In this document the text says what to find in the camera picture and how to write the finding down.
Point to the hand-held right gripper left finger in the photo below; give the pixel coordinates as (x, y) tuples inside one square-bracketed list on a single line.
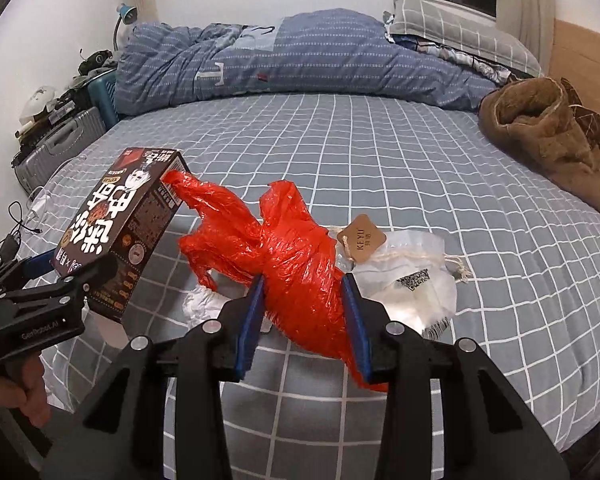
[(247, 330)]

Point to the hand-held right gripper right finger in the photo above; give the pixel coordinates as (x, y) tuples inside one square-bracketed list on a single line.
[(357, 330)]

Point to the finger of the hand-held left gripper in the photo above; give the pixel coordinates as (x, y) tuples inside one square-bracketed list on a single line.
[(90, 280), (37, 263)]

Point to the dark brown snack box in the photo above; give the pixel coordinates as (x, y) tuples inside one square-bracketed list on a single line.
[(125, 230)]

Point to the red plastic bag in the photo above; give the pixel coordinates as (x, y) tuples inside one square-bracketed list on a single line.
[(300, 270)]

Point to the person's left hand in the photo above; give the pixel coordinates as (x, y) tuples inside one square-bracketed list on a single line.
[(25, 390)]

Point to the white charger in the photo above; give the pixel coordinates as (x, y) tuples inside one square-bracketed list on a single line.
[(40, 199)]

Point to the brown paper tag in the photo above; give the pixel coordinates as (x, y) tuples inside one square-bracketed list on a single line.
[(362, 237)]

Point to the grey suitcase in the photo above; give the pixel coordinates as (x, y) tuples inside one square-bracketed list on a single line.
[(60, 145)]

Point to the white round device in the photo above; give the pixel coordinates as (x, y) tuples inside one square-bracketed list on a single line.
[(39, 102)]

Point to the bed with grey checked sheet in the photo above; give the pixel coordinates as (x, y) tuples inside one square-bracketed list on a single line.
[(380, 160)]

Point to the teal suitcase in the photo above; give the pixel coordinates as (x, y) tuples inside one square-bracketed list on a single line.
[(102, 100)]

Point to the blue desk lamp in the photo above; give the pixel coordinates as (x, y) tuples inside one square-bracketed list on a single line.
[(126, 12)]

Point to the brown fleece garment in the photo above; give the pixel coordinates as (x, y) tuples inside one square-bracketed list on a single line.
[(545, 135)]

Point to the blue striped quilt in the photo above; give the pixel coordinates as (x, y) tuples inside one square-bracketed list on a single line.
[(305, 60)]

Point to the dark brown patterned cushion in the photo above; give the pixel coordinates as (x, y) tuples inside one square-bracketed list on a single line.
[(592, 125)]

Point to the grey checked pillow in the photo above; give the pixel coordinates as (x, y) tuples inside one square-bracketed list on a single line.
[(455, 30)]

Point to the wooden bed frame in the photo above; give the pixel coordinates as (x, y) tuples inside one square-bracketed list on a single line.
[(590, 50)]

